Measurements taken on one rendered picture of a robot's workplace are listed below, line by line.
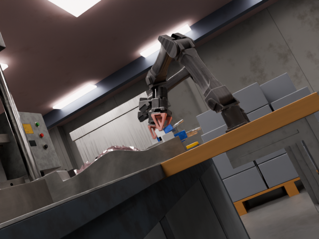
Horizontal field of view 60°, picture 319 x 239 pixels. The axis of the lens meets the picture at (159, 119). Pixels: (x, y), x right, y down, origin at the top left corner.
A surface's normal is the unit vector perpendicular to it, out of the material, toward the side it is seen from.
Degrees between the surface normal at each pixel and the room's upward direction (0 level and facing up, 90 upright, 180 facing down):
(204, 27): 90
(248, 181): 90
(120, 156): 90
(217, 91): 76
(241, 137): 90
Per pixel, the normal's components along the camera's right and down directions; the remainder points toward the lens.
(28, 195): 0.87, -0.44
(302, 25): -0.33, -0.02
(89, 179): -0.02, -0.17
